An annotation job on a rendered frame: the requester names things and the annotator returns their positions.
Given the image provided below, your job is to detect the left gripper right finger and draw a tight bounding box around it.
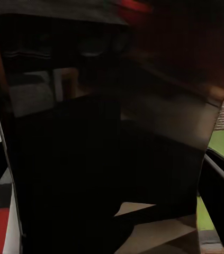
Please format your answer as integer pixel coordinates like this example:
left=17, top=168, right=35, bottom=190
left=198, top=147, right=224, bottom=246

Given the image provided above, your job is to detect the bottle of coffee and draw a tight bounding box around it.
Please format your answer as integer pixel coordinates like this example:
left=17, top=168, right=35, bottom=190
left=0, top=0, right=224, bottom=254

